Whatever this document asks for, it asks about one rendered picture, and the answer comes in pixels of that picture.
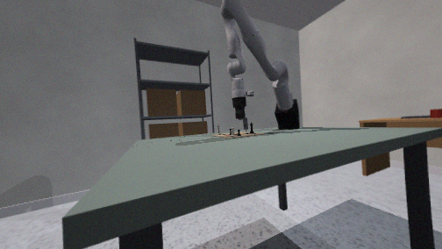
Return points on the brown and cream chessboard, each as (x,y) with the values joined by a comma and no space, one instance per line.
(236,134)

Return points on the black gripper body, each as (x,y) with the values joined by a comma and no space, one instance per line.
(239,101)

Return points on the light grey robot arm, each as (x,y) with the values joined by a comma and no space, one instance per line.
(277,72)

